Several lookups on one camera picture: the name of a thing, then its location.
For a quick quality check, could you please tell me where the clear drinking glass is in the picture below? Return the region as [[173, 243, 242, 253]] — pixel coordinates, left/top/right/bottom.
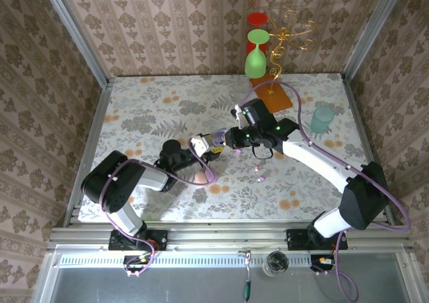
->
[[233, 79, 254, 103]]

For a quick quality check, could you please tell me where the teal frosted cup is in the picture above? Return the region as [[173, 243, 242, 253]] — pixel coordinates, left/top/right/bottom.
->
[[310, 107, 335, 135]]

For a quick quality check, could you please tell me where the green wine glass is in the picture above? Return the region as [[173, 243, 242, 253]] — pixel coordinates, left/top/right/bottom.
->
[[244, 29, 270, 79]]

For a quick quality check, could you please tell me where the black connector box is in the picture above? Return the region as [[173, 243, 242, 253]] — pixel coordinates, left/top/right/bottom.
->
[[123, 255, 154, 273], [310, 254, 336, 272]]

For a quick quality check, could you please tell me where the red wine glass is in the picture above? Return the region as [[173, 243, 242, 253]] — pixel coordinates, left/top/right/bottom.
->
[[247, 12, 269, 58]]

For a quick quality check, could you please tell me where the grey metal shelf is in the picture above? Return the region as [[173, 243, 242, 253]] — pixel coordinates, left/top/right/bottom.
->
[[32, 244, 429, 303]]

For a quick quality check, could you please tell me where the clear glass jar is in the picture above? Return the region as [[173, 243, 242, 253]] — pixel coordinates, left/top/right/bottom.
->
[[263, 251, 291, 278]]

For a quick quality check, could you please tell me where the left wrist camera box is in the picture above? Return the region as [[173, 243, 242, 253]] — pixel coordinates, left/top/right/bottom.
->
[[190, 133, 214, 156]]

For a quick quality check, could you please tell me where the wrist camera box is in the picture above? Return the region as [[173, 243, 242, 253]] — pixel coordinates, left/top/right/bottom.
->
[[190, 133, 214, 156], [233, 104, 245, 129]]

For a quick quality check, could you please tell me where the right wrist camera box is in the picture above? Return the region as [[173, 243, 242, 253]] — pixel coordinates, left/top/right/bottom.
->
[[233, 104, 245, 129]]

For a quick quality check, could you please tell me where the gold wire glass stand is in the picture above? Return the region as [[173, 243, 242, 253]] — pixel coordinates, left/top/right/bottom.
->
[[249, 9, 318, 115]]

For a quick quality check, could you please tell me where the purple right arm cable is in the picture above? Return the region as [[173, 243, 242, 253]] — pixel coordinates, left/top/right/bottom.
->
[[239, 80, 412, 301]]

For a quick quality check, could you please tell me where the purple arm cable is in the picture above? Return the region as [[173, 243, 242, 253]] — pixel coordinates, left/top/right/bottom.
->
[[239, 80, 412, 301], [100, 137, 219, 277]]

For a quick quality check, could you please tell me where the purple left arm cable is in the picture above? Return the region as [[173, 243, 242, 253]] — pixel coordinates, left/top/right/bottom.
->
[[100, 137, 219, 277]]

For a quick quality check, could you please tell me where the aluminium side rail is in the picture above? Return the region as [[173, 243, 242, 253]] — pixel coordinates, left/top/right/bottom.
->
[[62, 78, 113, 229], [341, 74, 398, 225]]

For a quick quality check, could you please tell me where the green handled screwdriver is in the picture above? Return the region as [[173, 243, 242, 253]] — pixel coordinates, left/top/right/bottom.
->
[[243, 256, 253, 303]]

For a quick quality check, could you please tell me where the aluminium frame post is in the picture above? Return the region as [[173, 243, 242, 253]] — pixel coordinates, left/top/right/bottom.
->
[[37, 0, 113, 88], [341, 0, 410, 82]]

